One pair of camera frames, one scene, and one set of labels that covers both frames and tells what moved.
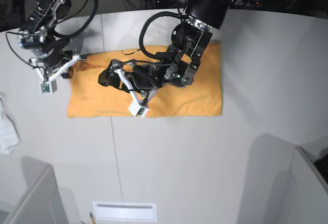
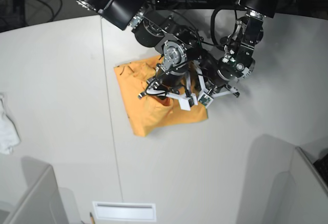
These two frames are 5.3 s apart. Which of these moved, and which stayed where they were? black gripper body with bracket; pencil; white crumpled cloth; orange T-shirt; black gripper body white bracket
Moved: black gripper body white bracket; orange T-shirt; black gripper body with bracket
Stayed: white crumpled cloth; pencil
